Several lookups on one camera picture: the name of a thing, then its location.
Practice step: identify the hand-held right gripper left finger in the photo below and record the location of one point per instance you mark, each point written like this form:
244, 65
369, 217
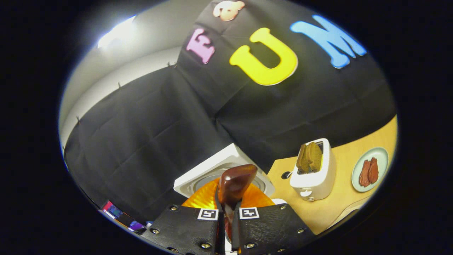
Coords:
184, 230

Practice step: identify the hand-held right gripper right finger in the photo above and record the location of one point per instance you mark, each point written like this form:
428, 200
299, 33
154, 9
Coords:
272, 230

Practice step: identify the brown wooden spoon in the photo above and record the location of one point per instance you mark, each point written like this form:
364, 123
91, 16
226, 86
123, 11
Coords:
235, 184

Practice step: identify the white rice cooker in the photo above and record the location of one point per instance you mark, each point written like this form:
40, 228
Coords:
208, 170

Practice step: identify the white toaster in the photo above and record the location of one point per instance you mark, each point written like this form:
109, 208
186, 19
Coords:
318, 184

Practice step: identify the brown bread slice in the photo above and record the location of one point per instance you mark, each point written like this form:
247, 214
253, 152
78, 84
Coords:
302, 159
315, 157

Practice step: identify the red meat piece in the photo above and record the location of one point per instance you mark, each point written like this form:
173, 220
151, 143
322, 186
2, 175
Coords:
364, 173
373, 170

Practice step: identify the black backdrop cloth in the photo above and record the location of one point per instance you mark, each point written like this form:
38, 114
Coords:
159, 124

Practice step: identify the pale green plate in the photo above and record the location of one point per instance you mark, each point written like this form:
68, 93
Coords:
380, 159

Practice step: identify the ceiling light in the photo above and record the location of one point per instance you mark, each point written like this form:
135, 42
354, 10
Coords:
118, 31

